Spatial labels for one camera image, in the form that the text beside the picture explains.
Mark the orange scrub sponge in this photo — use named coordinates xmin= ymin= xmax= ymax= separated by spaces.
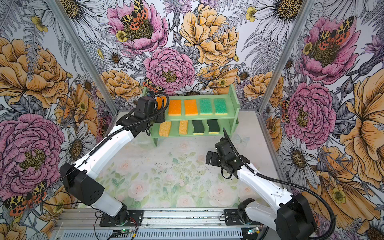
xmin=184 ymin=99 xmax=198 ymax=116
xmin=168 ymin=100 xmax=182 ymax=117
xmin=156 ymin=96 xmax=167 ymax=110

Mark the orange scrub sponge bottom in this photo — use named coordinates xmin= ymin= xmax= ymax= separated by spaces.
xmin=168 ymin=100 xmax=182 ymax=117

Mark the yellow cellulose sponge back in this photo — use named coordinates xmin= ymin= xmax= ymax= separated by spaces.
xmin=159 ymin=121 xmax=172 ymax=137

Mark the yellow cellulose sponge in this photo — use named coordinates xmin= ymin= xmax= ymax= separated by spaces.
xmin=179 ymin=121 xmax=189 ymax=135
xmin=159 ymin=121 xmax=172 ymax=137

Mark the dark green scrub sponge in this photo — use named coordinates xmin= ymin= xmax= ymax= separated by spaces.
xmin=207 ymin=119 xmax=220 ymax=134
xmin=192 ymin=120 xmax=205 ymax=135

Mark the yellow cellulose sponge front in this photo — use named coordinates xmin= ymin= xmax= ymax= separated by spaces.
xmin=179 ymin=121 xmax=189 ymax=135

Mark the orange scrub sponge top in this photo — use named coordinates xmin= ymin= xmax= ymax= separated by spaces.
xmin=184 ymin=99 xmax=198 ymax=116

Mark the light green scrub sponge top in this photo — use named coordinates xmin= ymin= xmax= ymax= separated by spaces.
xmin=214 ymin=99 xmax=228 ymax=116

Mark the light green scrub sponge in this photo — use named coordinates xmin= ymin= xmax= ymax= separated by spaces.
xmin=214 ymin=99 xmax=228 ymax=116
xmin=199 ymin=99 xmax=213 ymax=116

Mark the light green scrub sponge bottom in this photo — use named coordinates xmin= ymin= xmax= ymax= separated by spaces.
xmin=199 ymin=99 xmax=213 ymax=116

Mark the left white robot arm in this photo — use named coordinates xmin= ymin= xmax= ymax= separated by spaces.
xmin=60 ymin=93 xmax=170 ymax=226

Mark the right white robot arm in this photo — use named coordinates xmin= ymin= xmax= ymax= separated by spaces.
xmin=206 ymin=138 xmax=317 ymax=240

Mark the light green wooden shelf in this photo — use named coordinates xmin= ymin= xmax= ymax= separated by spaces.
xmin=150 ymin=85 xmax=240 ymax=146

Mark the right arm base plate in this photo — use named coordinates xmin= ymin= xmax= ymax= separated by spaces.
xmin=224 ymin=209 xmax=253 ymax=226

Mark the left aluminium corner post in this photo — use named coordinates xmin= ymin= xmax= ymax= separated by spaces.
xmin=47 ymin=1 xmax=119 ymax=116

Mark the aluminium corner post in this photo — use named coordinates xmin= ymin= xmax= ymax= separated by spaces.
xmin=258 ymin=0 xmax=315 ymax=115
xmin=47 ymin=1 xmax=119 ymax=116

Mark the white slotted cable duct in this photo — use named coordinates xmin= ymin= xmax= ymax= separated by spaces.
xmin=56 ymin=228 xmax=243 ymax=240

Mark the aluminium front rail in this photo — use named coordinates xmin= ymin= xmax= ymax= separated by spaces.
xmin=58 ymin=207 xmax=311 ymax=230

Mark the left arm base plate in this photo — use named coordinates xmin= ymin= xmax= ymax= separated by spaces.
xmin=100 ymin=210 xmax=145 ymax=227

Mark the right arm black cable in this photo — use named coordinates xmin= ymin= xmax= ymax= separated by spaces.
xmin=222 ymin=127 xmax=337 ymax=240

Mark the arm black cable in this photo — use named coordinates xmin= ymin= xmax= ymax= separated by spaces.
xmin=222 ymin=127 xmax=337 ymax=240
xmin=41 ymin=91 xmax=170 ymax=208

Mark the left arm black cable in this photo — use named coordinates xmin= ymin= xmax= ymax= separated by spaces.
xmin=41 ymin=91 xmax=170 ymax=208

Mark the right aluminium corner post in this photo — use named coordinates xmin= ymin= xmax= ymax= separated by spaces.
xmin=258 ymin=0 xmax=315 ymax=115

